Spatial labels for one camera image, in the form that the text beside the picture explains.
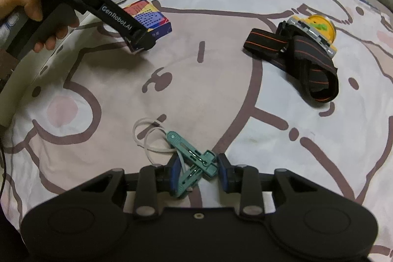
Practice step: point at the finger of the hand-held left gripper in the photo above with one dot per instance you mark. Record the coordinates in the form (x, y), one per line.
(144, 39)

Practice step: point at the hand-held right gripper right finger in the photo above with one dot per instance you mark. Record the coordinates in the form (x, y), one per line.
(223, 173)

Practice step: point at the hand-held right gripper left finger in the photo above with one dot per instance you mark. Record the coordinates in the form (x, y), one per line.
(175, 176)

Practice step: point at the green clothes peg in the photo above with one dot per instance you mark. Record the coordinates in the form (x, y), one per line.
(184, 147)
(192, 179)

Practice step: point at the colourful card box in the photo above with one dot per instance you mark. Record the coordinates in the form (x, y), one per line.
(153, 19)

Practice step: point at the white cardboard box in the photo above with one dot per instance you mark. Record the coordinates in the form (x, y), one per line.
(30, 77)

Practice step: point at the printed bear blanket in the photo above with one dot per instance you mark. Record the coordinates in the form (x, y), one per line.
(196, 81)

